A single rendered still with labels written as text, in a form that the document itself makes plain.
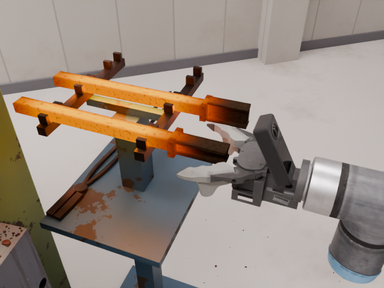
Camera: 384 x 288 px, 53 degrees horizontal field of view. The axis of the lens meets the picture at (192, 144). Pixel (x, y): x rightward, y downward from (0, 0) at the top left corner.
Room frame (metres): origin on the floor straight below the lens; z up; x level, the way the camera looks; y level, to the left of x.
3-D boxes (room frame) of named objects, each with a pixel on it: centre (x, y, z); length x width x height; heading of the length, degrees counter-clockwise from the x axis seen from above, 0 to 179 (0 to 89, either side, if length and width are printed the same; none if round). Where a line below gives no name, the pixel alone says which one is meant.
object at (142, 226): (0.71, 0.14, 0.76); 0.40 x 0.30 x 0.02; 159
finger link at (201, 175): (0.46, -0.02, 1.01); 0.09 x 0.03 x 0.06; 105
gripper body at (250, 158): (0.48, -0.13, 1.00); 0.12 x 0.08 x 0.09; 69
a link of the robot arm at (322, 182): (0.45, -0.21, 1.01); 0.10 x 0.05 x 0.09; 159
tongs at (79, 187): (0.86, 0.19, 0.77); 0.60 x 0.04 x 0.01; 154
